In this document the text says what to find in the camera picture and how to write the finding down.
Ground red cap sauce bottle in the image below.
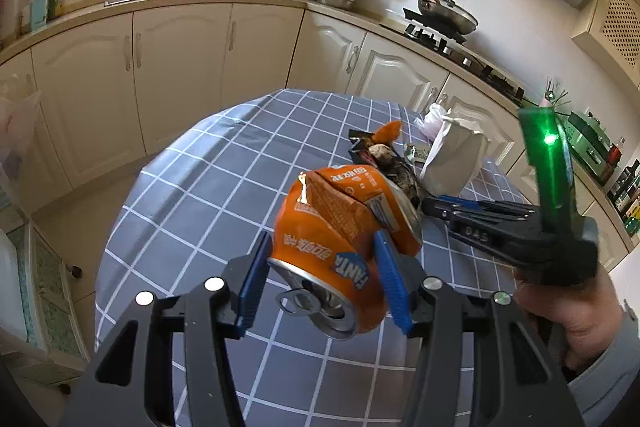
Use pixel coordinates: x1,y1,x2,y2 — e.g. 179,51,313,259
602,144,623,185

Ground blue white container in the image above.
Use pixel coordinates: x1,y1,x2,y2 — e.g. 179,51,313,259
28,0,49,30

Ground dark green glass bottle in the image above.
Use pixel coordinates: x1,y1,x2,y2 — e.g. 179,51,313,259
619,159,640,208

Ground black gas stove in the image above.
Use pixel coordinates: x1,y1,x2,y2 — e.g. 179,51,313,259
382,24,526,100

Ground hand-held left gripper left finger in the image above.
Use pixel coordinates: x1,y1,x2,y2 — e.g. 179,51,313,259
59,232,275,427

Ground small orange wrapper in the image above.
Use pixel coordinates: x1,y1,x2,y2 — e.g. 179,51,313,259
372,121,403,145

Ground silver wrapper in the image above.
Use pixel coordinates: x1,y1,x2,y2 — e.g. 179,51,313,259
404,143,431,164

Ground white plastic bag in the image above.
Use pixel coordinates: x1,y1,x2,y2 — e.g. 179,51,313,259
414,103,451,142

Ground crushed orange soda can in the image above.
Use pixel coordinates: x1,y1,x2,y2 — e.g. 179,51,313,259
266,164,423,340

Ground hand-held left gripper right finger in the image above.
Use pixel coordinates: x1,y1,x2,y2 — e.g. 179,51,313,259
372,229,586,427

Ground steel wok with lid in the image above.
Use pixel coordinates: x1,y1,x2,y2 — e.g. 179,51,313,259
395,0,480,35

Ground white paper bag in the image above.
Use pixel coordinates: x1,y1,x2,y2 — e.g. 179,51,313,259
420,108,490,198

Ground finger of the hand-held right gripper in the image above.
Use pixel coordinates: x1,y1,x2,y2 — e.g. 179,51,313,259
430,196,540,212
421,201,538,230

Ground dark foil wrapper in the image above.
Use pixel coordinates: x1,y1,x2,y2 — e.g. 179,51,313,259
348,129,428,208

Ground large lattice door cabinet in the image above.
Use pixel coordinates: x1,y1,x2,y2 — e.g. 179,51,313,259
571,0,640,80

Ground white floor rack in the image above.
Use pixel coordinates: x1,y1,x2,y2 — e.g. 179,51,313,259
0,222,91,388

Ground person's right hand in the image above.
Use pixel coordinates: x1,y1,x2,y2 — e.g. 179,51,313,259
512,269,626,370

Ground pink utensil holder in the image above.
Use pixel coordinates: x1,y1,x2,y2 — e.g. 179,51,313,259
542,77,571,108

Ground cream lower cabinets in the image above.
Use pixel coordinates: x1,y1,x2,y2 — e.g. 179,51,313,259
0,0,631,273

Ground person's right forearm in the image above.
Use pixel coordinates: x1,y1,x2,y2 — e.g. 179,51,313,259
565,302,640,427

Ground green electric cooker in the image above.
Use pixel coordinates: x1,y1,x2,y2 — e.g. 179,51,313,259
567,111,621,178

